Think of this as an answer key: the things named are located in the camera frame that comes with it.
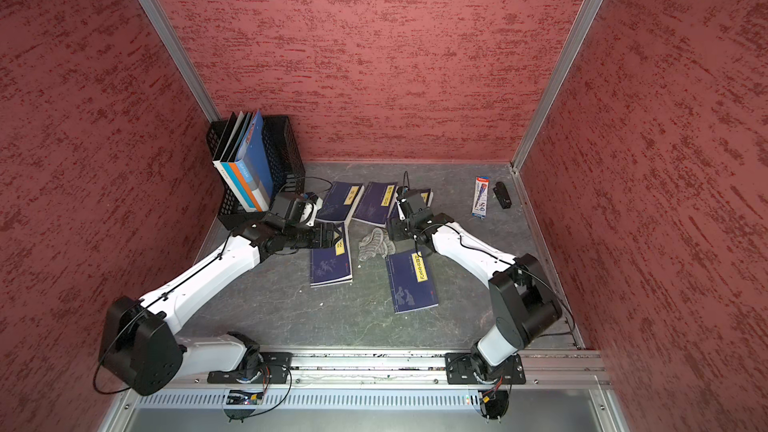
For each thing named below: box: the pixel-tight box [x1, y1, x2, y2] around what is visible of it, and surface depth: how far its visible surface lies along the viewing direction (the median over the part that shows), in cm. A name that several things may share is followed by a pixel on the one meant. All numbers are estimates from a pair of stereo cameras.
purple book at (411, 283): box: [385, 249, 439, 315], surface depth 90 cm
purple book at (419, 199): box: [404, 188, 434, 214], surface depth 70 cm
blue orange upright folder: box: [236, 109, 274, 212], surface depth 90 cm
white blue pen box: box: [471, 176, 490, 219], surface depth 111 cm
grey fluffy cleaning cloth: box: [358, 228, 396, 262], surface depth 96 cm
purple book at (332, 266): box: [310, 222, 353, 288], surface depth 91 cm
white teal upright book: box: [213, 160, 262, 213], surface depth 86 cm
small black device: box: [493, 181, 512, 209], surface depth 109 cm
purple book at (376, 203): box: [352, 181, 399, 228], surface depth 109 cm
